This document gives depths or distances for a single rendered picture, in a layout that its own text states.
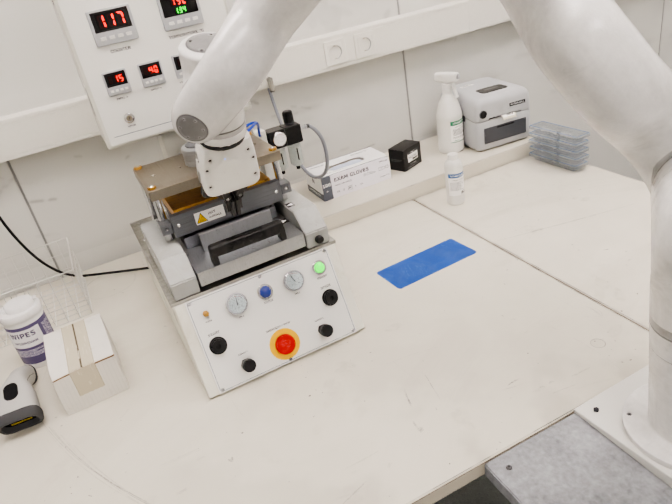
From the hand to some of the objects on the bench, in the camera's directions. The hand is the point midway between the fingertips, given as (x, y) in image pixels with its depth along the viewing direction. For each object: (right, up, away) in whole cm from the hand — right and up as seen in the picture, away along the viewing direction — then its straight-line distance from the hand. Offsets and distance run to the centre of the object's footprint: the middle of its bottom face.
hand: (233, 204), depth 107 cm
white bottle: (+53, +5, +57) cm, 78 cm away
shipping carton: (-32, -35, +14) cm, 50 cm away
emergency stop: (+10, -29, +7) cm, 31 cm away
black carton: (+41, +18, +75) cm, 88 cm away
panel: (+10, -30, +6) cm, 33 cm away
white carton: (+23, +12, +70) cm, 74 cm away
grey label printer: (+69, +29, +85) cm, 113 cm away
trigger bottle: (+57, +24, +80) cm, 101 cm away
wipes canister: (-47, -33, +24) cm, 62 cm away
